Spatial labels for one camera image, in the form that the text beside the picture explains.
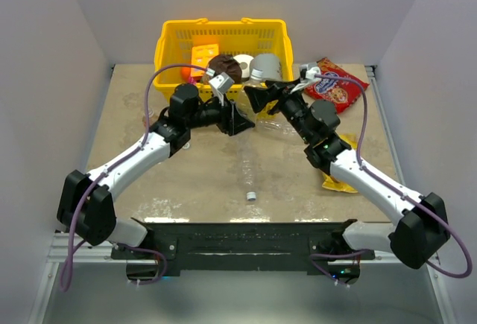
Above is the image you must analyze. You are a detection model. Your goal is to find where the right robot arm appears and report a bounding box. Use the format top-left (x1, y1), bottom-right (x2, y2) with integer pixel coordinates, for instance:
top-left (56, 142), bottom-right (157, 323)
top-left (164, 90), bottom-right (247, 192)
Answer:
top-left (244, 82), bottom-right (450, 269)

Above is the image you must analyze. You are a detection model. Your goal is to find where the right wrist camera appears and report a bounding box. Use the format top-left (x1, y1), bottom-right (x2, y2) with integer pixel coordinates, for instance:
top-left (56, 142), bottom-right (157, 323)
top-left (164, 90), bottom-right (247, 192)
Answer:
top-left (291, 63), bottom-right (321, 93)

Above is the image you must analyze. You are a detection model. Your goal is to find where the yellow plastic shopping basket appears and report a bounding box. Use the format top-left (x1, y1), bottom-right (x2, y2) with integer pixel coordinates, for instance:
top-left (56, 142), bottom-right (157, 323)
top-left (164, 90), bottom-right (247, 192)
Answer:
top-left (154, 18), bottom-right (294, 80)

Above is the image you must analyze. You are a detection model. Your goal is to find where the orange ball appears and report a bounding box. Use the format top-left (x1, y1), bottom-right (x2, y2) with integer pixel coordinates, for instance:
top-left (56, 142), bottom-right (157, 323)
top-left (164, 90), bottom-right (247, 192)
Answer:
top-left (180, 66), bottom-right (191, 82)

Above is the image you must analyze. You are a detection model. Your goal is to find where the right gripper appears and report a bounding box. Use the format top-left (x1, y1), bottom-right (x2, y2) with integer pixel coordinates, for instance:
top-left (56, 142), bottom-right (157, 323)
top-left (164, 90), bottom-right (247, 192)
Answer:
top-left (244, 77), bottom-right (314, 144)

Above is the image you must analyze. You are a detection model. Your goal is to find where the orange tea bottle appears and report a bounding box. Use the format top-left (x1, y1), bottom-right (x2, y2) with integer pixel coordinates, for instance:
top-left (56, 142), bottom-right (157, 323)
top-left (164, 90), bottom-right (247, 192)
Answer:
top-left (142, 108), bottom-right (155, 125)

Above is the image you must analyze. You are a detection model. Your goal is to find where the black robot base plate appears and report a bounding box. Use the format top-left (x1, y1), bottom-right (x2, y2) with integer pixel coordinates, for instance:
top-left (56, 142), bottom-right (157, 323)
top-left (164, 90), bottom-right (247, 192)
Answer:
top-left (111, 220), bottom-right (375, 283)

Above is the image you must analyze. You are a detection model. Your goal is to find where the grey tape roll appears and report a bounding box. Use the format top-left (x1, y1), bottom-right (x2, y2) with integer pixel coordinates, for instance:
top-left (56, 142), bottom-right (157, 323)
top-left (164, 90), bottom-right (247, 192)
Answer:
top-left (250, 53), bottom-right (282, 81)

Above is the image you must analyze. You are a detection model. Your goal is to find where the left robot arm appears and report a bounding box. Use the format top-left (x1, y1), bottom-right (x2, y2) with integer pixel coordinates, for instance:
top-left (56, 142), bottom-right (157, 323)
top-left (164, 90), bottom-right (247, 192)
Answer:
top-left (57, 83), bottom-right (254, 258)

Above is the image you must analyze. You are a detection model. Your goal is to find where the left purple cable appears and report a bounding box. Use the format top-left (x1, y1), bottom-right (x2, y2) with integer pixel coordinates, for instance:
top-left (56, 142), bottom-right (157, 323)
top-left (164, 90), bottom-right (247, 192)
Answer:
top-left (58, 63), bottom-right (217, 293)

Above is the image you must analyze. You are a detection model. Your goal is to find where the clear bottle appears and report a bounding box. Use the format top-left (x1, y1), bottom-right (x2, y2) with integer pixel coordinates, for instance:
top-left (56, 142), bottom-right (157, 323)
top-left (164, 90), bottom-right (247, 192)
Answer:
top-left (238, 142), bottom-right (258, 203)
top-left (238, 69), bottom-right (265, 123)
top-left (256, 118), bottom-right (297, 141)

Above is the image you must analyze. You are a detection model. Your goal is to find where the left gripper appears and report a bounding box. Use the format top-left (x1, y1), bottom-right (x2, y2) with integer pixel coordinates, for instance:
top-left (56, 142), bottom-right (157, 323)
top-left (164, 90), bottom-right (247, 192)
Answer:
top-left (187, 90), bottom-right (255, 136)

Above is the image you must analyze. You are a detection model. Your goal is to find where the white tape roll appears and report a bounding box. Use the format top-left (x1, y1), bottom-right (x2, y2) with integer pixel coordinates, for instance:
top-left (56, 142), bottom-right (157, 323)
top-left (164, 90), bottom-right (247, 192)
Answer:
top-left (233, 54), bottom-right (253, 81)

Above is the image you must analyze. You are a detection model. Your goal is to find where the brown wrapped package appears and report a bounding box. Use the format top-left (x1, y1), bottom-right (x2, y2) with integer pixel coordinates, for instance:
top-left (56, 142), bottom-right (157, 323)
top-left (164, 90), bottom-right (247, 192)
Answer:
top-left (207, 54), bottom-right (242, 84)

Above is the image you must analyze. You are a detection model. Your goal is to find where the orange juice carton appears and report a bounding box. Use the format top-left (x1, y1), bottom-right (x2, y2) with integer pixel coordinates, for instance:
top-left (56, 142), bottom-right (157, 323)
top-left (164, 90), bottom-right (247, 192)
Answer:
top-left (190, 43), bottom-right (219, 80)

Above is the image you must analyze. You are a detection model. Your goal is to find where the red snack bag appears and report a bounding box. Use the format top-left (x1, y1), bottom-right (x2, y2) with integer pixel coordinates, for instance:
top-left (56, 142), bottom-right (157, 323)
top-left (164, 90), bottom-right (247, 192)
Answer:
top-left (304, 57), bottom-right (369, 113)

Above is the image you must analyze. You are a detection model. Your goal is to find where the yellow chips bag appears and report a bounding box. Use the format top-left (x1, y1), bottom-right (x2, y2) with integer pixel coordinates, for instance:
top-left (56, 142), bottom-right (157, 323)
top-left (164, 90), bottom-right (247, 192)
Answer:
top-left (322, 133), bottom-right (358, 194)

